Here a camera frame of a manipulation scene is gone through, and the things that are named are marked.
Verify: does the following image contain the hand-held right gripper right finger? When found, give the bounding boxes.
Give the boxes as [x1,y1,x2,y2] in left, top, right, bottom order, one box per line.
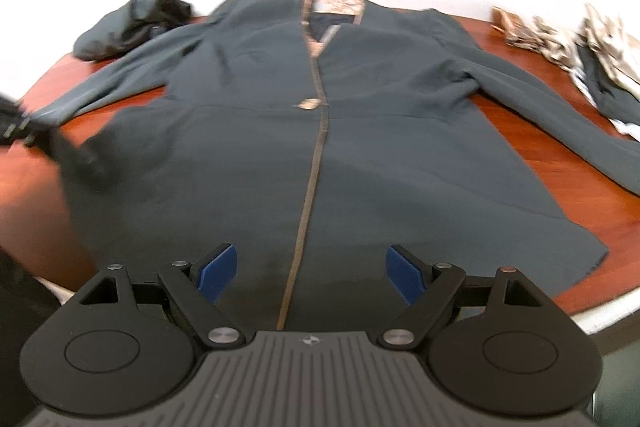
[377,244,546,350]

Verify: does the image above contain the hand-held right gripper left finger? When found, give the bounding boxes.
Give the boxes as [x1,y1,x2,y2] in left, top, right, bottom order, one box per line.
[77,243,245,350]

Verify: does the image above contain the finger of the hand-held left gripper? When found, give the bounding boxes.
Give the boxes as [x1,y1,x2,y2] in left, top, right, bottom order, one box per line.
[0,94,40,148]

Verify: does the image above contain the dark grey jacket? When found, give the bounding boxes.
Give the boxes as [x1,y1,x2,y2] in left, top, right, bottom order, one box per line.
[35,0,640,334]

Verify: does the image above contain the dark grey bundled pants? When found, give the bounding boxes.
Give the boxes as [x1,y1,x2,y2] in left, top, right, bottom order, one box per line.
[73,0,194,62]

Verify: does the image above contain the grey and beige garment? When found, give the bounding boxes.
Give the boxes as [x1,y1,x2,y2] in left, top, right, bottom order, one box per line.
[572,2,640,138]

